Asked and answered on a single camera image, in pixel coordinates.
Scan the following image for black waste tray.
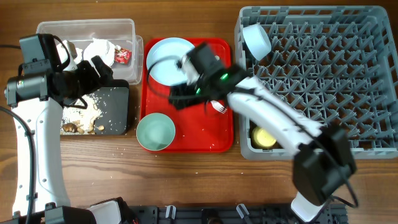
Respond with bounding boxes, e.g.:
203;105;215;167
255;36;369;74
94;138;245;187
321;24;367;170
60;79;130;136

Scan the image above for clear plastic waste bin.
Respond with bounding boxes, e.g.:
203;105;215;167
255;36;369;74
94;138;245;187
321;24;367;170
36;19;144;85

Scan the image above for red serving tray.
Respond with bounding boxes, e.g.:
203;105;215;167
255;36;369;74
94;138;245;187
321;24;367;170
139;37;234;153

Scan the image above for white plastic fork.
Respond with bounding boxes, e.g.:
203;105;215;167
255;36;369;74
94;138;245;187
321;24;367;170
210;100;227;114

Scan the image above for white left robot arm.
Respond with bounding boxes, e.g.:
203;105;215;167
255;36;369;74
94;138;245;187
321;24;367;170
2;34;137;223

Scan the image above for red snack wrapper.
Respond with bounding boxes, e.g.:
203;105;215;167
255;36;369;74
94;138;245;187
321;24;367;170
114;45;132;64

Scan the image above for light blue plate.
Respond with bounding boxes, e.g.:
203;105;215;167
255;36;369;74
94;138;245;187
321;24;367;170
146;37;195;86

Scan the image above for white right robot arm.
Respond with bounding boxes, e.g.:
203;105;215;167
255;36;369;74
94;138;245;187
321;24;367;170
147;42;359;223

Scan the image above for mint green bowl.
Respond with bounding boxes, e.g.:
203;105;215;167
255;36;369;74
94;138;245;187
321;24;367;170
136;113;176;151

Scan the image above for grey dishwasher rack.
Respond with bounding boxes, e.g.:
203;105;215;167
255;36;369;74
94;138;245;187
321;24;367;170
234;6;397;159

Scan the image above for rice and food leftovers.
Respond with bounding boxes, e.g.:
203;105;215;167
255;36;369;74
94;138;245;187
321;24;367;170
60;93;104;135

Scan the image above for yellow plastic cup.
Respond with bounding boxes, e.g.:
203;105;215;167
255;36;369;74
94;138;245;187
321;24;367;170
251;126;277;149

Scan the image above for large crumpled white napkin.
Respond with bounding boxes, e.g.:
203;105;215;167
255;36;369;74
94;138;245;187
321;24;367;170
83;38;115;67

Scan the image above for light blue food bowl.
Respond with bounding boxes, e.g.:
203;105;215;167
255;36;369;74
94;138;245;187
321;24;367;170
243;24;272;61

